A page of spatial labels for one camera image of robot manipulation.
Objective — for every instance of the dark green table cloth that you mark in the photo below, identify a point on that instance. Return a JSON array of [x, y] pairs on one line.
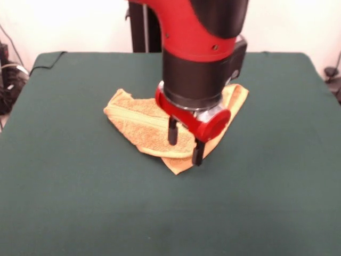
[[80, 200]]

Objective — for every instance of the tan terry towel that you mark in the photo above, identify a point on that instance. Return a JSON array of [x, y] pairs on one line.
[[138, 125]]

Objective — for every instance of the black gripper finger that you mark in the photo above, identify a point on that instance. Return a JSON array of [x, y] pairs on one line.
[[198, 156], [172, 134]]

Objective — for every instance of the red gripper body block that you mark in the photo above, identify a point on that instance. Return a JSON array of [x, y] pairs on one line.
[[213, 125]]

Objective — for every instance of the black plug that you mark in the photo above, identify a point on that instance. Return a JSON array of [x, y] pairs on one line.
[[330, 71]]

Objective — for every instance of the black power strip red light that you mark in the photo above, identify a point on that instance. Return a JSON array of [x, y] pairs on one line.
[[3, 50]]

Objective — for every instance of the black pedestal post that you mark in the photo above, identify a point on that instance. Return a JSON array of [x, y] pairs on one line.
[[138, 32]]

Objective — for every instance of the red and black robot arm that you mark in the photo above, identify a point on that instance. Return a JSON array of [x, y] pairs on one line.
[[191, 32]]

